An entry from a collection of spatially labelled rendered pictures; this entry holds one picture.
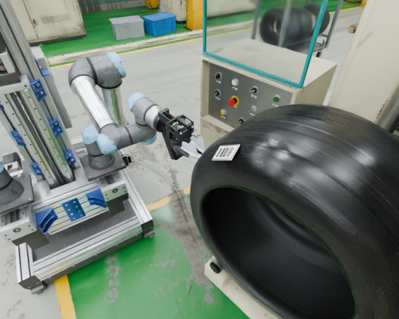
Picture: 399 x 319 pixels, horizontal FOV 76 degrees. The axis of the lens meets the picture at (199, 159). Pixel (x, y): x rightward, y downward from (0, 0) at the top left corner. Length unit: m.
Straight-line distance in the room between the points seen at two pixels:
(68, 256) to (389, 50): 1.84
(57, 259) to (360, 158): 1.75
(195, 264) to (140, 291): 0.40
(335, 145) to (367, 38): 0.29
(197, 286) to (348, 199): 1.52
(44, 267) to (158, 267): 0.71
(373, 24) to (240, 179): 0.44
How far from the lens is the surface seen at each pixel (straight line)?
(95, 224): 1.99
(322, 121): 0.58
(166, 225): 2.11
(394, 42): 0.71
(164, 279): 1.92
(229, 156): 0.52
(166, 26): 6.27
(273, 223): 1.01
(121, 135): 0.95
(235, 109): 1.43
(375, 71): 0.73
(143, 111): 0.89
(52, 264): 1.92
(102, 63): 1.22
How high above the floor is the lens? 1.76
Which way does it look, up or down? 43 degrees down
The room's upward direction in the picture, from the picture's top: straight up
